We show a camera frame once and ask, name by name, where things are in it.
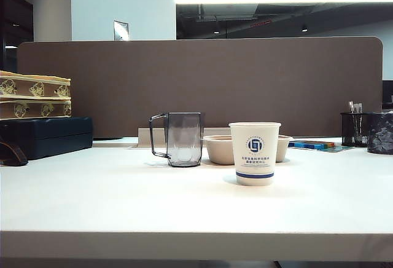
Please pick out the dark blue hard case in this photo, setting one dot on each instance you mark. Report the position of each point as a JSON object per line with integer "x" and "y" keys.
{"x": 46, "y": 136}

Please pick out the transparent grey plastic mug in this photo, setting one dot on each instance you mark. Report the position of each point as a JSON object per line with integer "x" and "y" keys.
{"x": 184, "y": 139}

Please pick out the thin metal pen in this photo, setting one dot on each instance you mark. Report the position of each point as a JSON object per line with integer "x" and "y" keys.
{"x": 350, "y": 107}

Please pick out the yellow brown patterned box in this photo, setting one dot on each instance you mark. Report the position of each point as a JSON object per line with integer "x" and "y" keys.
{"x": 30, "y": 88}
{"x": 30, "y": 109}

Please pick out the white round pillar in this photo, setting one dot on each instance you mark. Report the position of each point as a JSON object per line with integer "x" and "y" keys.
{"x": 52, "y": 6}

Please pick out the beige pulp food tray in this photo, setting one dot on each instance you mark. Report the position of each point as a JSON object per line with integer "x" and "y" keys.
{"x": 219, "y": 151}

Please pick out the black ceiling spot lamp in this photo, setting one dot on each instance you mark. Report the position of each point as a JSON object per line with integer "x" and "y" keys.
{"x": 304, "y": 28}
{"x": 216, "y": 30}

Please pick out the brown desk divider panel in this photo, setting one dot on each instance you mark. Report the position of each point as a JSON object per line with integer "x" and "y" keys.
{"x": 215, "y": 80}

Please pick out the silver wall plate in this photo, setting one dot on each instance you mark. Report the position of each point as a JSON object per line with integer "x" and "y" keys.
{"x": 120, "y": 30}

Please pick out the black mesh pen holder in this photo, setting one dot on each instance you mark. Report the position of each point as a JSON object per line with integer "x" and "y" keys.
{"x": 353, "y": 132}

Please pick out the dark crumpled bag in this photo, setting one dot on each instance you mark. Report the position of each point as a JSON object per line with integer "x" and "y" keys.
{"x": 380, "y": 136}

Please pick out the coloured blocks tray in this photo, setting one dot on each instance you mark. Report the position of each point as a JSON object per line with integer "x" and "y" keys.
{"x": 313, "y": 145}

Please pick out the white paper cup blue logo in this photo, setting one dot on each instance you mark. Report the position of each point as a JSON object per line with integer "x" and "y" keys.
{"x": 255, "y": 163}

